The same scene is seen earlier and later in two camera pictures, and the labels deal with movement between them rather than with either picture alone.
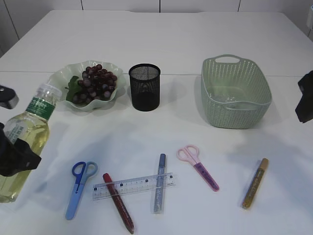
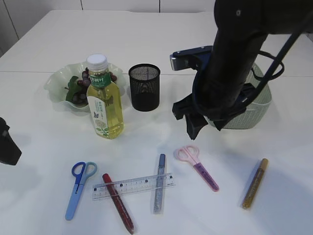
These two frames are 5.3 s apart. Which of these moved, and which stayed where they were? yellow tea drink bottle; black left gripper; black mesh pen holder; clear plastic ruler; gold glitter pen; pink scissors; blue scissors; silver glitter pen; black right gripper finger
Moved: yellow tea drink bottle; black left gripper; black right gripper finger
Stayed: blue scissors; gold glitter pen; silver glitter pen; black mesh pen holder; pink scissors; clear plastic ruler
